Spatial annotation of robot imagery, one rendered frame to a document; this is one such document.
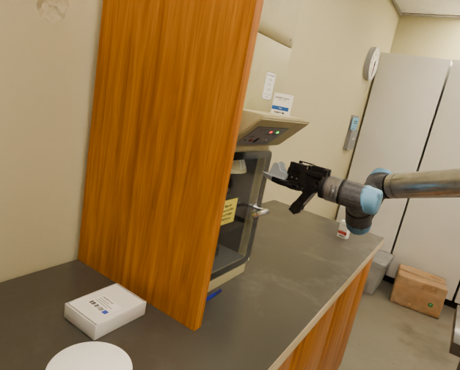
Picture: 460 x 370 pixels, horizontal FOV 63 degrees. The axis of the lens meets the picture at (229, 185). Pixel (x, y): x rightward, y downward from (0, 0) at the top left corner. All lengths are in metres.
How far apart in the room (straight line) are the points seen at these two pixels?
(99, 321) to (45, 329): 0.13
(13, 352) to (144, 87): 0.68
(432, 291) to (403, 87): 1.87
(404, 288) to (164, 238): 3.01
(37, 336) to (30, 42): 0.70
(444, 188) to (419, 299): 2.76
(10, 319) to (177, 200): 0.48
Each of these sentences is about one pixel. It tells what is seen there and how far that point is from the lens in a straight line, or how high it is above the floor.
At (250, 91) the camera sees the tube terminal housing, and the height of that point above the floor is 1.56.
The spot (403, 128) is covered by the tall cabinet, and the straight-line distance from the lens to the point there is 3.94.
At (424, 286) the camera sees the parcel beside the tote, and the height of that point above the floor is 0.25.
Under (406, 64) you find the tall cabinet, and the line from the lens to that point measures 4.00.
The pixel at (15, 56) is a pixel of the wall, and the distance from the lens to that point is 1.09.
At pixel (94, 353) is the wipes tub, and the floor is 1.09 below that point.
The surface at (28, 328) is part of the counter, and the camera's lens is 1.03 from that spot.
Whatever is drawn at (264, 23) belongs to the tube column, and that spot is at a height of 1.74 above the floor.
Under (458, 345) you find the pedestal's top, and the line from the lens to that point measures 1.42.
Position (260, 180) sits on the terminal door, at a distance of 1.21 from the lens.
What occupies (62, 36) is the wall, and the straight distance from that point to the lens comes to 1.15.
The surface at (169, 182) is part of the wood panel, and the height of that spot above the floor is 1.30.
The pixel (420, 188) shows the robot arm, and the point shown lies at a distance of 1.14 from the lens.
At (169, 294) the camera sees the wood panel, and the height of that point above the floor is 1.00.
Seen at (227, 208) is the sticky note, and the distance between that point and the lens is 1.09.
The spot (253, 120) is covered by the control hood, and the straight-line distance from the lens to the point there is 0.91.
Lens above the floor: 1.54
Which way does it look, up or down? 14 degrees down
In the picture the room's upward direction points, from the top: 11 degrees clockwise
